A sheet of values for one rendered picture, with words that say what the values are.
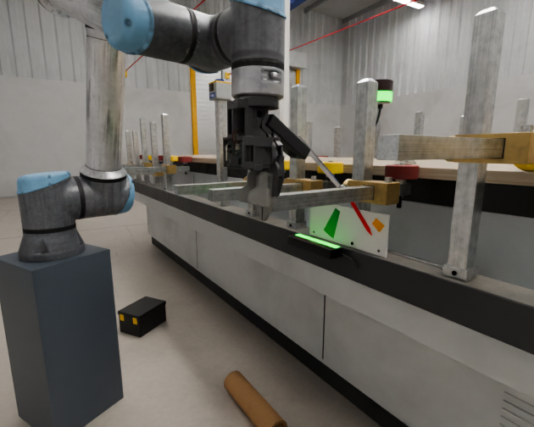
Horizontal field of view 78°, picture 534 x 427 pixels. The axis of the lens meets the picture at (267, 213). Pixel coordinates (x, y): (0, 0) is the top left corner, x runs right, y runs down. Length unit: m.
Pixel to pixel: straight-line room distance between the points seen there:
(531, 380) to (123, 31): 0.87
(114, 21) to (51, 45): 8.18
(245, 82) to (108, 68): 0.68
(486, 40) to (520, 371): 0.57
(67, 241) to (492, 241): 1.22
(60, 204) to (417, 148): 1.06
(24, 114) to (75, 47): 1.77
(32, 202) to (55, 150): 7.29
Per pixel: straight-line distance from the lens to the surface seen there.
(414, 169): 0.88
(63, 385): 1.36
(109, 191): 1.26
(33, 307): 1.24
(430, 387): 1.16
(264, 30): 0.58
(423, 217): 1.00
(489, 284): 0.74
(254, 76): 0.56
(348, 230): 0.86
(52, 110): 8.55
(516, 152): 0.67
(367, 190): 0.78
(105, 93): 1.18
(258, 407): 1.31
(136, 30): 0.59
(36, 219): 1.24
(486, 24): 0.73
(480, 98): 0.70
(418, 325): 0.84
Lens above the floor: 0.94
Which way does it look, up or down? 11 degrees down
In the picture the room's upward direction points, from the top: straight up
